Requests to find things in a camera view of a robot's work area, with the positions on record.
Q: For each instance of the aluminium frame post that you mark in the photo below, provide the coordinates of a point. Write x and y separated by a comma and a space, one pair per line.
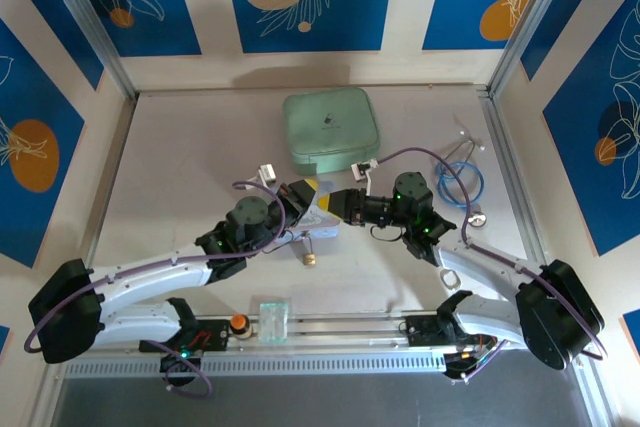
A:
525, 17
90, 22

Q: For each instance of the clear plastic bag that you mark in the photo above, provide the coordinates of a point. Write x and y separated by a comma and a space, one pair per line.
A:
322, 224

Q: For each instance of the mint green square case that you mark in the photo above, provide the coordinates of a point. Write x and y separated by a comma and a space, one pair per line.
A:
330, 129

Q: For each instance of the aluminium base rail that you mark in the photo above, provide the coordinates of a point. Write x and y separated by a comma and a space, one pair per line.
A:
340, 329

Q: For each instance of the clear plastic box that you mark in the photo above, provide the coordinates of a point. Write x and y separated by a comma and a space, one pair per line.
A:
274, 322

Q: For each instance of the blue tube stethoscope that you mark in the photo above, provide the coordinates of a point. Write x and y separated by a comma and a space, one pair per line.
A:
462, 179

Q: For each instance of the orange button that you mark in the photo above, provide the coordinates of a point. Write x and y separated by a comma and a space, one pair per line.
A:
240, 324

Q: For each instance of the aluminium table side rail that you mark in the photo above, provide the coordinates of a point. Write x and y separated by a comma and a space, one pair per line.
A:
510, 172

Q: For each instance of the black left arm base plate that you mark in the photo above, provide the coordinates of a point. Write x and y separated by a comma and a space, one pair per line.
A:
212, 334

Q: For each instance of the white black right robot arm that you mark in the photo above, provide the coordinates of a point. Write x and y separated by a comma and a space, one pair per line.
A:
480, 259

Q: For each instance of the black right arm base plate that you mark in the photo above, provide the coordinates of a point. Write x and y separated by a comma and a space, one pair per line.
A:
425, 332

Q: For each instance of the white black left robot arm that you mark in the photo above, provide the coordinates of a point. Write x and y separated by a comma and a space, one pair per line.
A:
150, 267

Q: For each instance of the small brass padlock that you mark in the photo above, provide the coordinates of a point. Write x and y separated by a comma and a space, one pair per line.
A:
310, 260

